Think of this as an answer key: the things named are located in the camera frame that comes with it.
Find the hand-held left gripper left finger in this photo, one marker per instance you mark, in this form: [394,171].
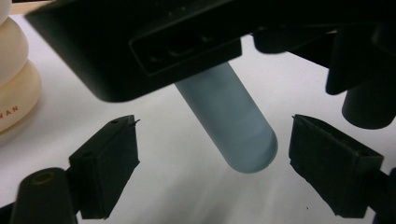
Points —
[106,168]

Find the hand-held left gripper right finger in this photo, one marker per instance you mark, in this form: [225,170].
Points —
[333,165]

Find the light blue paddle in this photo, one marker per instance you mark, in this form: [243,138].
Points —
[230,124]

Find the cream ribbed cup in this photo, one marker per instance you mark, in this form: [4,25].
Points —
[15,77]

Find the white table board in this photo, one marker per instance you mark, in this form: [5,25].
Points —
[186,193]

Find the light wooden table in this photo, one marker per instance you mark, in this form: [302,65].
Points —
[21,7]

